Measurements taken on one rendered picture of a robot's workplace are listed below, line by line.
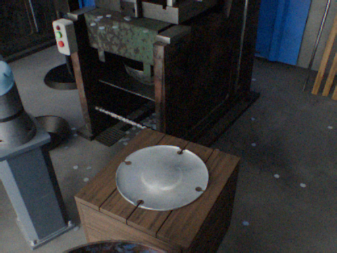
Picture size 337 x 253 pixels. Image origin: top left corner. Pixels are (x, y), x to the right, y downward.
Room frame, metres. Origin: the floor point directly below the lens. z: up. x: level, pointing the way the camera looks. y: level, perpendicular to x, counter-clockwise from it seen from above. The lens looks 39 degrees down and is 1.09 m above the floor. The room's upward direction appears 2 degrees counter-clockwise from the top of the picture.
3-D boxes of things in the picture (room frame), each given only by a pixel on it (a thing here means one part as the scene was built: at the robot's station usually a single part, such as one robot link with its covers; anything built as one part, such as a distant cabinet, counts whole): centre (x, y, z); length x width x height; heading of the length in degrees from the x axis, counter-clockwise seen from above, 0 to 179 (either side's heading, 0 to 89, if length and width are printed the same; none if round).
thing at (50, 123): (1.44, 0.61, 0.04); 0.30 x 0.30 x 0.07
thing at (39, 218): (0.89, 0.47, 0.23); 0.19 x 0.19 x 0.45; 36
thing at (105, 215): (0.78, -0.01, 0.18); 0.40 x 0.38 x 0.35; 149
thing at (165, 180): (0.78, -0.01, 0.35); 0.29 x 0.29 x 0.01
